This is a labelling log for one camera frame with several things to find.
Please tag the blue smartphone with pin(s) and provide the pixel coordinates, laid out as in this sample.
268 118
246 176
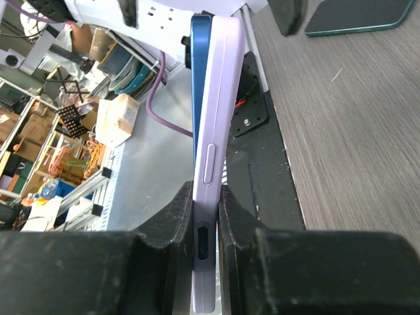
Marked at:
199 50

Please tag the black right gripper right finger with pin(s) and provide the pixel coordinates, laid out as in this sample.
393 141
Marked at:
268 271

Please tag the lilac phone case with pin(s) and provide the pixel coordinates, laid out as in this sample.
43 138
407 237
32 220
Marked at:
224 66

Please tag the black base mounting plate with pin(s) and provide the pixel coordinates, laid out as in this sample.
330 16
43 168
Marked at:
258 169

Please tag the dark green smartphone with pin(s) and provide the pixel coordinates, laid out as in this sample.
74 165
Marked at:
336 17

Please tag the cardboard box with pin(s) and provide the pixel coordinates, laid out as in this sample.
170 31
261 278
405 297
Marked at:
115 120

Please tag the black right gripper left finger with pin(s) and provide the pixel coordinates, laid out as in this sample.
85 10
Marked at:
147 270

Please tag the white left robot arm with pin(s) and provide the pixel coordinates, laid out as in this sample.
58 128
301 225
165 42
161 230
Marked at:
160 24

